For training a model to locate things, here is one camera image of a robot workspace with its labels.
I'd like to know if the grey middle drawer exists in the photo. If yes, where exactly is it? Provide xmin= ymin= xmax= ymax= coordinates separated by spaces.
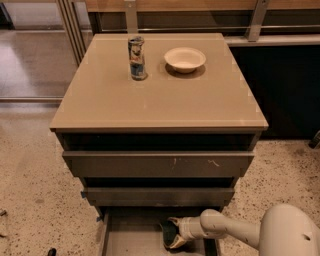
xmin=83 ymin=187 xmax=234 ymax=207

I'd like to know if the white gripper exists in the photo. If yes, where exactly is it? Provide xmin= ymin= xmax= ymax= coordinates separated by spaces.
xmin=164 ymin=217 xmax=202 ymax=249

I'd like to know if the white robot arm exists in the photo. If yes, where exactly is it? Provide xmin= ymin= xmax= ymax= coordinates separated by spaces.
xmin=160 ymin=204 xmax=320 ymax=256

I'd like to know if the metal railing frame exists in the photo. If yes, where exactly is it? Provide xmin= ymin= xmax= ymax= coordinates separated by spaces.
xmin=52 ymin=0 xmax=320 ymax=62

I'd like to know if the grey drawer cabinet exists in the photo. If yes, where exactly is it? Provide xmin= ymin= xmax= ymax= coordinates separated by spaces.
xmin=49 ymin=32 xmax=269 ymax=221

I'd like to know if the small black floor object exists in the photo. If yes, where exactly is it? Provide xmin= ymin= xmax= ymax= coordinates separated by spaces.
xmin=47 ymin=248 xmax=57 ymax=256

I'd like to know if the grey top drawer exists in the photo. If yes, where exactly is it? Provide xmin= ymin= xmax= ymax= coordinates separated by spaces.
xmin=62 ymin=151 xmax=254 ymax=178

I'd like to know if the blue silver drink can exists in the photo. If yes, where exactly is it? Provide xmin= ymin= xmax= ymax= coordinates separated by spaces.
xmin=128 ymin=36 xmax=147 ymax=81

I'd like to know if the white bowl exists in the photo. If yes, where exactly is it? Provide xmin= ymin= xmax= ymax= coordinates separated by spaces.
xmin=164 ymin=47 xmax=206 ymax=74

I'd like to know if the grey open bottom drawer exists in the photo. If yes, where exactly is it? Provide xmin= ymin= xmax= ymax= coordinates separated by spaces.
xmin=98 ymin=207 xmax=220 ymax=256

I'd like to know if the green yellow sponge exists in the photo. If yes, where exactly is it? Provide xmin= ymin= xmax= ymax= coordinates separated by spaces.
xmin=160 ymin=220 xmax=179 ymax=248

